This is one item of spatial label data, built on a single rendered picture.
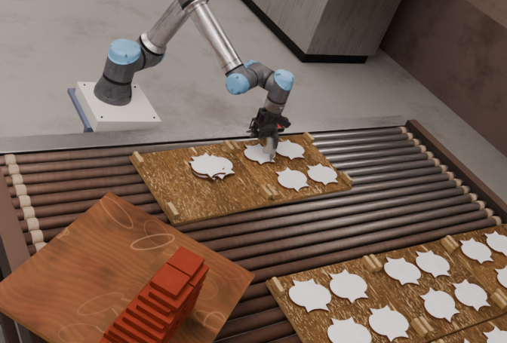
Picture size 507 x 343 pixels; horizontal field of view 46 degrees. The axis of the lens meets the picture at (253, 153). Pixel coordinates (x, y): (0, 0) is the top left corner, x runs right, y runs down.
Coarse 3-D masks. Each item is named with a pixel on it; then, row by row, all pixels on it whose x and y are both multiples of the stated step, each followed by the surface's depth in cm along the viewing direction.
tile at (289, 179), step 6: (288, 168) 234; (276, 174) 230; (282, 174) 230; (288, 174) 231; (294, 174) 232; (300, 174) 233; (282, 180) 226; (288, 180) 228; (294, 180) 229; (300, 180) 230; (306, 180) 232; (282, 186) 224; (288, 186) 225; (294, 186) 226; (300, 186) 227; (306, 186) 229
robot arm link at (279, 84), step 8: (280, 72) 213; (288, 72) 215; (272, 80) 214; (280, 80) 211; (288, 80) 211; (272, 88) 214; (280, 88) 213; (288, 88) 213; (272, 96) 216; (280, 96) 215; (280, 104) 217
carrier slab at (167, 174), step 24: (216, 144) 233; (144, 168) 208; (168, 168) 212; (240, 168) 226; (168, 192) 202; (192, 192) 206; (216, 192) 210; (240, 192) 214; (168, 216) 194; (192, 216) 196; (216, 216) 202
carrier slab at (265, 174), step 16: (240, 144) 239; (256, 144) 242; (304, 144) 254; (240, 160) 230; (288, 160) 241; (304, 160) 244; (320, 160) 248; (256, 176) 225; (272, 176) 228; (336, 176) 242; (288, 192) 223; (304, 192) 226; (320, 192) 230
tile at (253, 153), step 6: (258, 144) 241; (246, 150) 235; (252, 150) 236; (258, 150) 237; (246, 156) 232; (252, 156) 233; (258, 156) 234; (264, 156) 235; (258, 162) 232; (264, 162) 233; (270, 162) 234
